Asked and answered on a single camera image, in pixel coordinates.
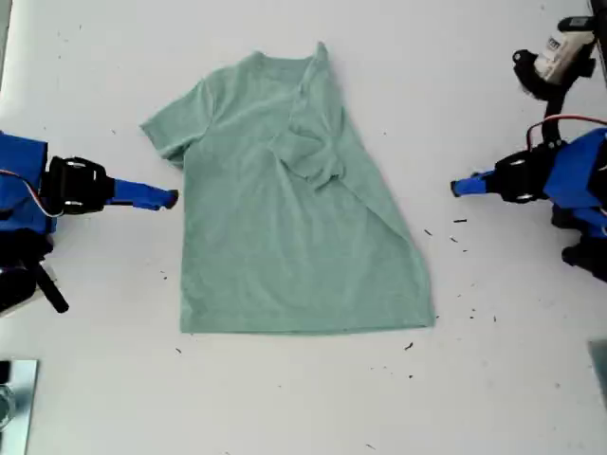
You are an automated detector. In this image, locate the black white camera box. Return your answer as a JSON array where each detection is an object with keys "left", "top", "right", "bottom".
[{"left": 533, "top": 16, "right": 597, "bottom": 82}]

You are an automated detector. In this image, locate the green t-shirt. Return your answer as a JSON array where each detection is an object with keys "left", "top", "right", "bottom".
[{"left": 139, "top": 41, "right": 436, "bottom": 336}]

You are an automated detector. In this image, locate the red white servo wire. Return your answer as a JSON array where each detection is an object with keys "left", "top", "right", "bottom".
[
  {"left": 0, "top": 169, "right": 56, "bottom": 219},
  {"left": 527, "top": 115, "right": 607, "bottom": 154}
]

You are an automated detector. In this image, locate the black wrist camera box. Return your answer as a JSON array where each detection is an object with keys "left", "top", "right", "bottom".
[{"left": 0, "top": 264, "right": 40, "bottom": 319}]

